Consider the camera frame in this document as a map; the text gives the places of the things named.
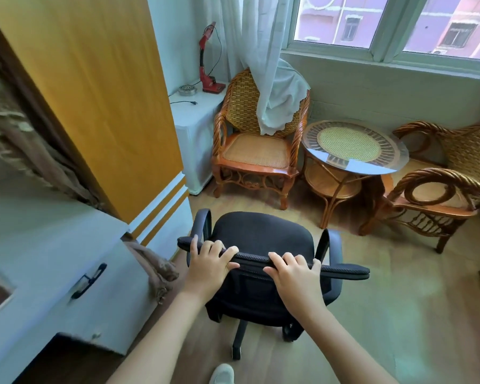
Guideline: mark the person's right little finger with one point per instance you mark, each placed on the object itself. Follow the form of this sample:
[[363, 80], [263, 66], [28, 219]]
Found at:
[[317, 267]]

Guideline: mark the person's left middle finger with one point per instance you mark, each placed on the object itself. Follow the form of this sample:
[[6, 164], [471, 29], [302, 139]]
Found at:
[[218, 247]]

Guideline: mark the person's left hand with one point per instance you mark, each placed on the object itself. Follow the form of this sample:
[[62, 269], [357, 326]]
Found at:
[[208, 271]]

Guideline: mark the person's right hand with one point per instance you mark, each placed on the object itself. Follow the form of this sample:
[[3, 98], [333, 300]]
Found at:
[[296, 287]]

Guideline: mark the round metal ashtray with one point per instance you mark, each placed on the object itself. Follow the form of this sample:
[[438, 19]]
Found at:
[[187, 90]]

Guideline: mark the wooden wardrobe with white stripes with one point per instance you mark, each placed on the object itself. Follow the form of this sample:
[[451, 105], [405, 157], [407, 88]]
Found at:
[[104, 99]]

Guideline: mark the rattan armchair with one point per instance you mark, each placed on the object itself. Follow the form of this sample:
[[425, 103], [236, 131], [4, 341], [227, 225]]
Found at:
[[436, 191], [256, 155]]

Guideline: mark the white low cabinet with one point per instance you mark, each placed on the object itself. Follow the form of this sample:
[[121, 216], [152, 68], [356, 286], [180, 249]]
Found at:
[[196, 127]]

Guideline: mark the black office chair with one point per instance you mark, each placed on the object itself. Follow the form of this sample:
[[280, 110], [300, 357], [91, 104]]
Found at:
[[260, 235]]

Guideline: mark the white desk cabinet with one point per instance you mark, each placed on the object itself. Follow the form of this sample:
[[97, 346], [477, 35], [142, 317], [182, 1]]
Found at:
[[44, 255]]

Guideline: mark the person's right thumb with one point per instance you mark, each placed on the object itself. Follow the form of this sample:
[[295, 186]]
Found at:
[[271, 272]]

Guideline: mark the person's white shoe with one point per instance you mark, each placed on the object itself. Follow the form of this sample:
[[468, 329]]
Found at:
[[222, 375]]

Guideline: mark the person's left forearm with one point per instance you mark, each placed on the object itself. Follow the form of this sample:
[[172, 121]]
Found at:
[[160, 339]]

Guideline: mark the person's left little finger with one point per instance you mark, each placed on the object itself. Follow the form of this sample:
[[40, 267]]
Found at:
[[194, 244]]

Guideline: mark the brown crumpled cloth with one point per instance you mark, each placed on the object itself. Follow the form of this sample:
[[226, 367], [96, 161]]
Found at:
[[156, 267]]

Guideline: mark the white window frame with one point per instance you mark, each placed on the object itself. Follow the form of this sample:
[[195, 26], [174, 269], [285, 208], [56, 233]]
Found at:
[[384, 51]]

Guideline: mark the person's right forearm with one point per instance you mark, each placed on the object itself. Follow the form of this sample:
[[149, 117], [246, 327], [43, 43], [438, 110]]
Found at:
[[344, 347]]

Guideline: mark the red desk lamp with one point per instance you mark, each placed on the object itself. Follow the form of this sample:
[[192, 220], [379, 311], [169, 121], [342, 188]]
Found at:
[[208, 75]]

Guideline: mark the brown patterned cloth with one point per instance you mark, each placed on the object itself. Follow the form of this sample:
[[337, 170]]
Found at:
[[20, 131]]

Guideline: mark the white sheer curtain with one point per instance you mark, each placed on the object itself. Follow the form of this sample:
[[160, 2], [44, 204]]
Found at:
[[264, 55]]

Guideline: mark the person's left thumb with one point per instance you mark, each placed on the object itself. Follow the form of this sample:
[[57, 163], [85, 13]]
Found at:
[[234, 267]]

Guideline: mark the round glass rattan table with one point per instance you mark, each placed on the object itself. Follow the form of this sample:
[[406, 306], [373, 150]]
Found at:
[[352, 145]]

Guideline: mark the person's right middle finger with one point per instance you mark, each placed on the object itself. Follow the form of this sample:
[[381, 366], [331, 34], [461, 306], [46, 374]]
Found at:
[[289, 259]]

